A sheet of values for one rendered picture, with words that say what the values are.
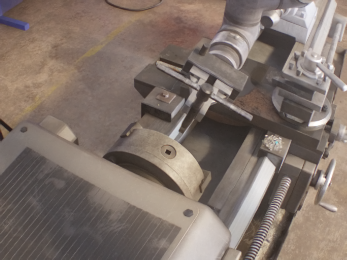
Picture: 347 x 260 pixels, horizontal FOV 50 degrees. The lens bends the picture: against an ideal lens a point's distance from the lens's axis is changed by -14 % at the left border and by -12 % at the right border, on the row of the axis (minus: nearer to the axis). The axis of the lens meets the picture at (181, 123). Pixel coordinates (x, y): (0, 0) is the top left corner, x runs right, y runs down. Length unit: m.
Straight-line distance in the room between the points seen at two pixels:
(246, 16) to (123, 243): 0.58
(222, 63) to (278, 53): 1.33
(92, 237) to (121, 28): 3.16
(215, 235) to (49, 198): 0.29
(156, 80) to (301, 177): 0.68
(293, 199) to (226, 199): 0.41
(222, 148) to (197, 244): 0.99
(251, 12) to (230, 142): 0.81
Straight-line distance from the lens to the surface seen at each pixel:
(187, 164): 0.95
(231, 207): 1.31
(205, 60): 0.88
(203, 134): 1.66
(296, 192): 1.62
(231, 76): 0.88
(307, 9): 2.15
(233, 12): 0.96
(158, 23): 3.77
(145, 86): 1.66
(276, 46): 2.27
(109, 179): 0.72
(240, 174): 1.40
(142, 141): 0.95
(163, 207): 0.68
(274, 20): 1.72
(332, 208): 1.64
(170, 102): 1.55
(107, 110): 2.84
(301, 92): 1.37
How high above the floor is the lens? 1.90
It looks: 44 degrees down
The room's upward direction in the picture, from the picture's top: 4 degrees clockwise
